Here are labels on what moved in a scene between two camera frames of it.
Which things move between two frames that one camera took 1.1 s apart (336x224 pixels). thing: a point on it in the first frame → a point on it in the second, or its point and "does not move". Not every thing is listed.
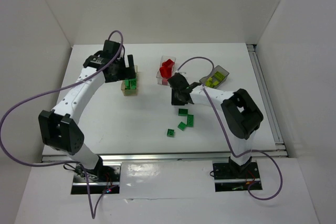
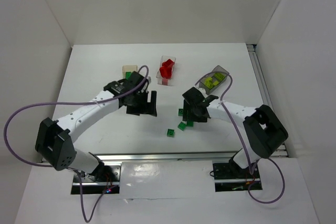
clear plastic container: x=166 y=70 does not move
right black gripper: x=177 y=97 → x=194 y=114
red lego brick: x=166 y=72 does not move
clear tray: x=219 y=75 does not move
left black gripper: x=128 y=70 → x=143 y=106
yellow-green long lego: x=219 y=76 does not move
